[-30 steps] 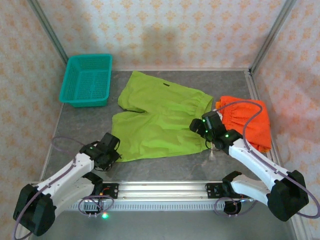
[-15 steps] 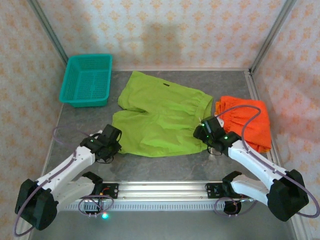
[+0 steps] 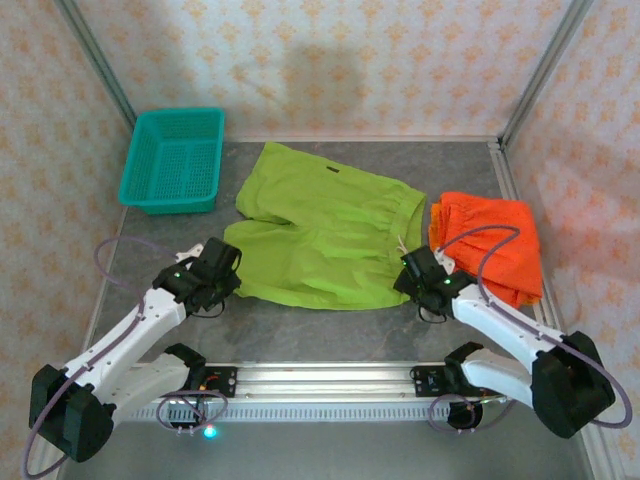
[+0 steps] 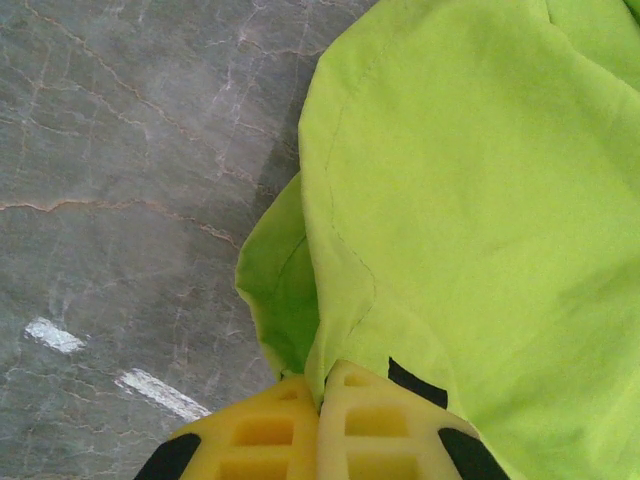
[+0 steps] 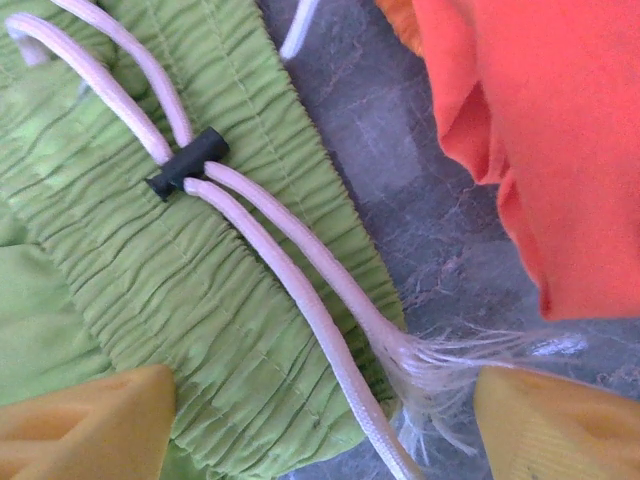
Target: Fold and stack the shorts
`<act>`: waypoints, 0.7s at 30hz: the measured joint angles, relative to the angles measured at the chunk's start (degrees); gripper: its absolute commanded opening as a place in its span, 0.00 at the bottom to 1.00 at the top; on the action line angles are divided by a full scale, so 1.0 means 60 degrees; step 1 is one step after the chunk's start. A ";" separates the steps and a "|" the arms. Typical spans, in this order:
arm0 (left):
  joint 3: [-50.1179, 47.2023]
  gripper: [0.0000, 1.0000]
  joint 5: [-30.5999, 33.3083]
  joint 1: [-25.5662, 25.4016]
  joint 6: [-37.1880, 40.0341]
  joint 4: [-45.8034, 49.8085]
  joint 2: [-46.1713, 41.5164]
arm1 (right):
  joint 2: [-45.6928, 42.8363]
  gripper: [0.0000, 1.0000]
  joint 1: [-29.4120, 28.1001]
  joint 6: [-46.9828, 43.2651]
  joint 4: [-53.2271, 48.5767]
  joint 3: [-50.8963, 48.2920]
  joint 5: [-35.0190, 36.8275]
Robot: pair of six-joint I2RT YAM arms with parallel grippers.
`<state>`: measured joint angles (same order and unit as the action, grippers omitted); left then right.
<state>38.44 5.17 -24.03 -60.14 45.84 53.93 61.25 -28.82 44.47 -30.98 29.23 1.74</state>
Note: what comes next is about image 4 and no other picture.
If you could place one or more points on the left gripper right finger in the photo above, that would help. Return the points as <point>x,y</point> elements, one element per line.
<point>380,440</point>

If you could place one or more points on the lime green shorts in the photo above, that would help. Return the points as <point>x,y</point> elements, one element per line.
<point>475,200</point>

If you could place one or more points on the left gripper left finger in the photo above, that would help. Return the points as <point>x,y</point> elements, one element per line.
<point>260,440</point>

